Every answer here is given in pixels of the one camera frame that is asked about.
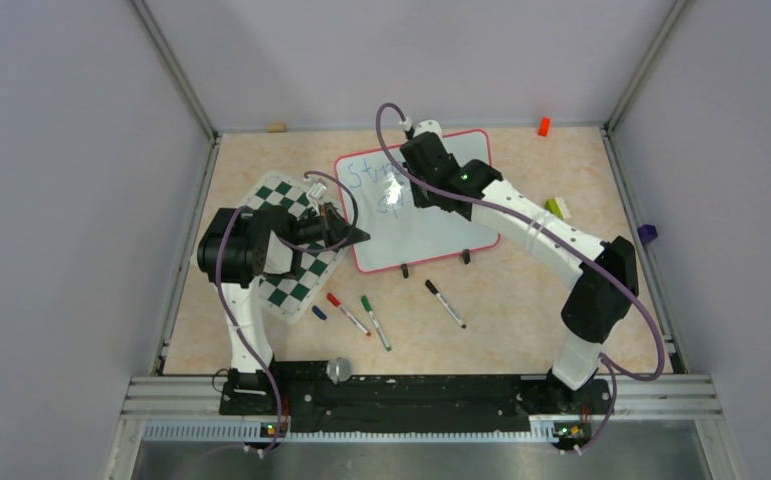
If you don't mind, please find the purple cable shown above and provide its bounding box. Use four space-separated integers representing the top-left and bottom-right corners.
374 102 667 455
214 170 361 455

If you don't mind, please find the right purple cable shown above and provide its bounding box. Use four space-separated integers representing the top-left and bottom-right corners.
374 102 667 455

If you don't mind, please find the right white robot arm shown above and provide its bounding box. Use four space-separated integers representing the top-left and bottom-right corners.
399 120 639 412

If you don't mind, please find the purple toy block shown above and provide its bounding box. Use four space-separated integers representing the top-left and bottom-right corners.
637 224 659 245

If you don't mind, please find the green marker pen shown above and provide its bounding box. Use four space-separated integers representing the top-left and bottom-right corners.
361 295 392 352

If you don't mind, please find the black marker pen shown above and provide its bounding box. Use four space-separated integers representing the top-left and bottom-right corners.
424 279 467 329

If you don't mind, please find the blue marker cap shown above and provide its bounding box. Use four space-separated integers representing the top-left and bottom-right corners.
312 306 327 321

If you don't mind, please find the black whiteboard stand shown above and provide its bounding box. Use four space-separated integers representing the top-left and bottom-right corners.
398 249 472 279

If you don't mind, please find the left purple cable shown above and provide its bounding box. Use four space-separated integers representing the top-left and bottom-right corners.
214 170 361 455

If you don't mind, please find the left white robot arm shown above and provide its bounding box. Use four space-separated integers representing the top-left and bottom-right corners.
196 202 371 414

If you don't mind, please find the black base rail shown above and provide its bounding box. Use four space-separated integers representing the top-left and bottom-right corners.
219 361 611 434

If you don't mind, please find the grey mesh ball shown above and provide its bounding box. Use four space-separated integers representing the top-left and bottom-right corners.
326 357 353 384

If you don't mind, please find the green white toy brick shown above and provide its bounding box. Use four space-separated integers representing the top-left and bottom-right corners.
544 197 571 220

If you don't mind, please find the orange toy block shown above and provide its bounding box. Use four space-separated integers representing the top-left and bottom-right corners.
537 117 552 137

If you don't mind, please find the red marker pen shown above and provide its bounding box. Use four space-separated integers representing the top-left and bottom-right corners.
326 293 371 336

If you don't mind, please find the pink framed whiteboard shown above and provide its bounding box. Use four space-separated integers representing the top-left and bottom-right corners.
334 149 500 273

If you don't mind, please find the green white chess mat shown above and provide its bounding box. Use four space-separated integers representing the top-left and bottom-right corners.
240 170 347 324

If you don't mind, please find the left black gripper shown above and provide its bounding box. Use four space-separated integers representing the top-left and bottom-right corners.
287 201 368 250

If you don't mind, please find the small wooden block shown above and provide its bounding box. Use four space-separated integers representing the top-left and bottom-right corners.
265 122 287 133

